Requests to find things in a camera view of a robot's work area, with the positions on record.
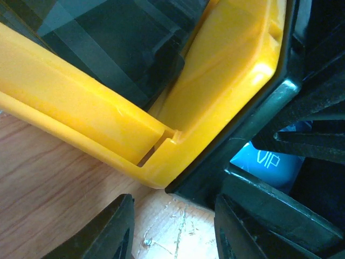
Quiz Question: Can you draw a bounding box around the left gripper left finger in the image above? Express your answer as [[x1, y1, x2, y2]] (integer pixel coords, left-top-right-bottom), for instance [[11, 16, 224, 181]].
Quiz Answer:
[[44, 194, 135, 258]]

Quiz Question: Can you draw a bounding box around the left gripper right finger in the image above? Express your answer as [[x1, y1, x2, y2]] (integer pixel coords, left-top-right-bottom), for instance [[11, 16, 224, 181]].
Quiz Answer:
[[214, 194, 318, 258]]

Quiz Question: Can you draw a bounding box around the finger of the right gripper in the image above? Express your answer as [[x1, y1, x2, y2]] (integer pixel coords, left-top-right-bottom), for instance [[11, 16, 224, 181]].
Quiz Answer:
[[273, 129, 344, 163], [253, 53, 344, 148]]

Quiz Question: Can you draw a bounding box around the black right card bin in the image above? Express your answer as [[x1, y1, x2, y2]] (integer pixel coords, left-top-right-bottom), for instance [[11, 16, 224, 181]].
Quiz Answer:
[[165, 1, 344, 258]]

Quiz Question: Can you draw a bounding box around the yellow middle card bin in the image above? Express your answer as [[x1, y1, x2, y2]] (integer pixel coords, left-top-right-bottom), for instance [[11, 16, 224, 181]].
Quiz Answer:
[[1, 1, 287, 189]]

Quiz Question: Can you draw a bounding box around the black card stack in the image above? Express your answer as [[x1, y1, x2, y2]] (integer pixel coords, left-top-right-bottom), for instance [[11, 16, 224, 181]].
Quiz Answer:
[[1, 0, 208, 110]]

